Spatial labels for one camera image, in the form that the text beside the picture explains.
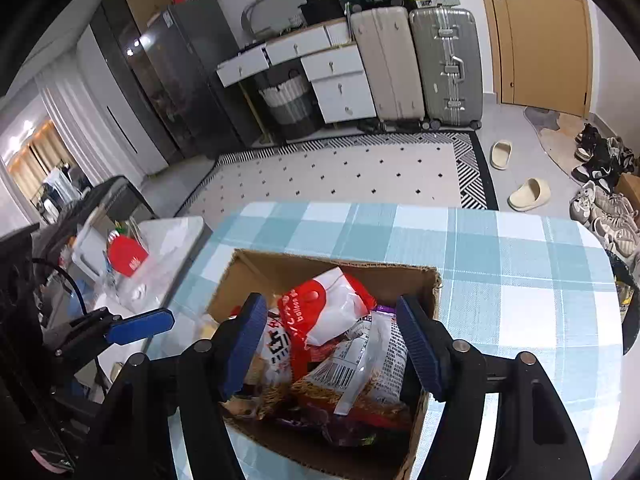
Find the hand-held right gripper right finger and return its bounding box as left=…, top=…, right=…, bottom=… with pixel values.
left=396, top=295, right=591, bottom=480

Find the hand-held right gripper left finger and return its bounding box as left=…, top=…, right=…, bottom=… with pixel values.
left=75, top=292, right=268, bottom=480

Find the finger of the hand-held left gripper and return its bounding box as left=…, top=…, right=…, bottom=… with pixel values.
left=42, top=308, right=176, bottom=358

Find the white red lettered snack packet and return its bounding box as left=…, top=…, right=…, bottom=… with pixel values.
left=222, top=310, right=296, bottom=418

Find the white orange noodle snack packet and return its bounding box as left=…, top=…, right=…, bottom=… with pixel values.
left=292, top=310, right=408, bottom=416

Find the brown cardboard box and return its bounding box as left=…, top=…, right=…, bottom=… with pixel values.
left=205, top=248, right=443, bottom=480

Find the white lidded bin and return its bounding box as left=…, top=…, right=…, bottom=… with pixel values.
left=72, top=220, right=108, bottom=276

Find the marble side table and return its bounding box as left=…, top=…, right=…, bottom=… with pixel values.
left=75, top=215, right=206, bottom=361

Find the teal checked tablecloth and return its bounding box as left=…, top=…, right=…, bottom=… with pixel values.
left=150, top=201, right=623, bottom=480

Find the dark sofa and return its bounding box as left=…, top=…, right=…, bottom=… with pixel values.
left=35, top=175, right=156, bottom=261

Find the beige slipper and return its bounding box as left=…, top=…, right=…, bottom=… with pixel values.
left=490, top=140, right=513, bottom=170
left=507, top=178, right=552, bottom=212

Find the white curtain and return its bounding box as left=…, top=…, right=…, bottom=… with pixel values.
left=35, top=67, right=111, bottom=196

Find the patterned floor rug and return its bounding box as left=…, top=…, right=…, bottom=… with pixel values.
left=175, top=130, right=501, bottom=218

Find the black trash bin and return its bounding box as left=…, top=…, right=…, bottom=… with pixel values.
left=607, top=250, right=640, bottom=356

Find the white wardrobe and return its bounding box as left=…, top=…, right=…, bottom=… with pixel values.
left=77, top=25, right=168, bottom=176

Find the pile of shoes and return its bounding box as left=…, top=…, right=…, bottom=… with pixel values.
left=570, top=122, right=640, bottom=261

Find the woven laundry basket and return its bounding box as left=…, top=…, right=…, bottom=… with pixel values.
left=257, top=72, right=318, bottom=138

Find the irregular door mat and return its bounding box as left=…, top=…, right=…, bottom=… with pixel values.
left=522, top=106, right=591, bottom=176

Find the dark grey fridge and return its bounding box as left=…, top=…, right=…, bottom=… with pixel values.
left=127, top=0, right=263, bottom=161

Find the small cardboard box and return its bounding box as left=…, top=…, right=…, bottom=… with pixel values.
left=615, top=172, right=640, bottom=206

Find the white drawer desk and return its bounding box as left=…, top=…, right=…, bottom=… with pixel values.
left=216, top=17, right=378, bottom=126

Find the beige suitcase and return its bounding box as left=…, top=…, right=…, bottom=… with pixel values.
left=349, top=6, right=426, bottom=131

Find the dark glass cabinet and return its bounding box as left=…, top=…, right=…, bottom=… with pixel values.
left=90, top=0, right=176, bottom=161

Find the silver suitcase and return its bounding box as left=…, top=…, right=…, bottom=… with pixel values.
left=409, top=7, right=485, bottom=128

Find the yellow wooden door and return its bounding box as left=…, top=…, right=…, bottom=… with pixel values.
left=472, top=0, right=593, bottom=118

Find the oval mirror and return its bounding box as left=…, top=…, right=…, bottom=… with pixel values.
left=241, top=0, right=308, bottom=41

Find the black cable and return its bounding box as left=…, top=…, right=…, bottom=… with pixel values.
left=32, top=258, right=83, bottom=311

